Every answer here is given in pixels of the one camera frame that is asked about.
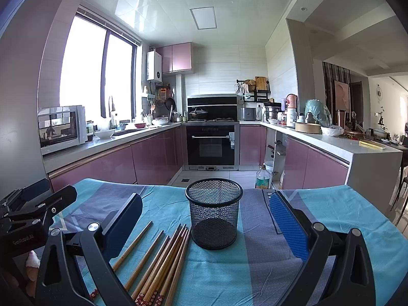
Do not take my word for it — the wooden chopstick three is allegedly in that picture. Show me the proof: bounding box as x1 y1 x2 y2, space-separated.
131 236 170 301

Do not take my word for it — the wooden chopstick one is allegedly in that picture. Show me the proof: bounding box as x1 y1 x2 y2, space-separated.
90 220 154 300

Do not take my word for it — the wooden chopstick five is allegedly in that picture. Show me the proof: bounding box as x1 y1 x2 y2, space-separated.
139 224 187 305

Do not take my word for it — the wooden chopstick six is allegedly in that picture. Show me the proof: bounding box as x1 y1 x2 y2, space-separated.
144 227 189 305

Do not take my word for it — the wooden chopstick seven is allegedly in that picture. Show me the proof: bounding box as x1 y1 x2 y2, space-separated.
155 227 188 305

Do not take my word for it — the wooden chopstick two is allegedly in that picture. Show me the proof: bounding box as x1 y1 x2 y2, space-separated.
124 230 164 291

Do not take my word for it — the wooden chopstick four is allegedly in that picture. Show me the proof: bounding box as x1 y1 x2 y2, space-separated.
135 224 182 305

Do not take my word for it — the wooden chopstick eight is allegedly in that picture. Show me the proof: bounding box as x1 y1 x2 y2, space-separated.
164 229 190 306

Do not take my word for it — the left hand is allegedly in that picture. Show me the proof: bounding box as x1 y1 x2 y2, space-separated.
25 251 40 298

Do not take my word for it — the white microwave oven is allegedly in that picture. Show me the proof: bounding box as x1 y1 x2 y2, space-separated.
37 105 87 156

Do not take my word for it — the white bowl on counter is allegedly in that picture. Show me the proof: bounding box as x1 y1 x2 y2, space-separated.
95 129 115 139

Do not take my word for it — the blue grey tablecloth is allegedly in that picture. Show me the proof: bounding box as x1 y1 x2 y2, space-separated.
55 179 407 305

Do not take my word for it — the window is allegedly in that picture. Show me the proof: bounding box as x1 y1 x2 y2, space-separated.
59 10 141 122

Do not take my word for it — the oil bottle on floor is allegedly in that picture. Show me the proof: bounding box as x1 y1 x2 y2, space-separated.
255 164 271 189

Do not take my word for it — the black mesh cup holder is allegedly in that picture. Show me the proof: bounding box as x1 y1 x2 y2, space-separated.
185 178 243 250

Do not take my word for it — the bamboo steamer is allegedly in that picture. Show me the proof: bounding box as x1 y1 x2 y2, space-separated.
295 122 322 134

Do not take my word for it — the white water heater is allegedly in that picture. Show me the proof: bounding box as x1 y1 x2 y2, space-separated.
147 50 162 82

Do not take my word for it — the black built-in oven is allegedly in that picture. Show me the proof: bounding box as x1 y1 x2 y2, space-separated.
184 122 239 171

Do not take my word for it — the teal covered appliance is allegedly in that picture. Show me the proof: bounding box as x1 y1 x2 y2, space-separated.
304 99 332 127

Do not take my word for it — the steel pot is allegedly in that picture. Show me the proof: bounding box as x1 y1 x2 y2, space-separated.
264 101 282 120

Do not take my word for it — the pink kettle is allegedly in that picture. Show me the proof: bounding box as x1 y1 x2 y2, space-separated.
286 93 298 110

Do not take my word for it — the black range hood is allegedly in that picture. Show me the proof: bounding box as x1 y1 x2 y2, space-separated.
187 94 239 122

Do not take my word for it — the ceiling light panel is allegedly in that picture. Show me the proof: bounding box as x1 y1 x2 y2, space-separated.
190 6 217 30

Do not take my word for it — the pink wall cabinet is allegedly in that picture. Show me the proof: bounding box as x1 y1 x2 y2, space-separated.
156 42 193 74

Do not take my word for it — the black wall rack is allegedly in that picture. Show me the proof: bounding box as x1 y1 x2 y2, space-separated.
236 76 273 103

